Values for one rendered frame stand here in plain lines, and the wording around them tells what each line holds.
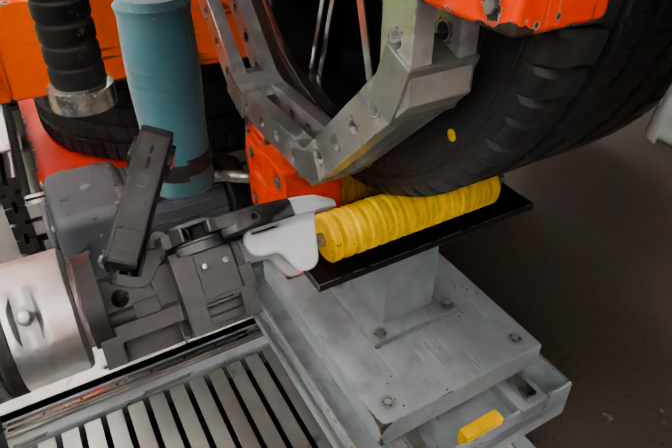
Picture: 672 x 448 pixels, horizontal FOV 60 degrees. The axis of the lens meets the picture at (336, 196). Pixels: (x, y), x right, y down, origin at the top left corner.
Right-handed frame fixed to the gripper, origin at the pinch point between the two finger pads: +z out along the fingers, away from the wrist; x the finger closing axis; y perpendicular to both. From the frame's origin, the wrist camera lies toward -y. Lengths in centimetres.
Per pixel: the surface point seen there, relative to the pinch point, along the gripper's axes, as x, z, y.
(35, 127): -103, -20, -51
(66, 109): 6.5, -17.3, -10.0
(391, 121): 8.8, 4.4, -2.9
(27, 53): -48, -18, -42
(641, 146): -86, 149, 4
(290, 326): -57, 10, 13
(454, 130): 4.5, 12.8, -1.7
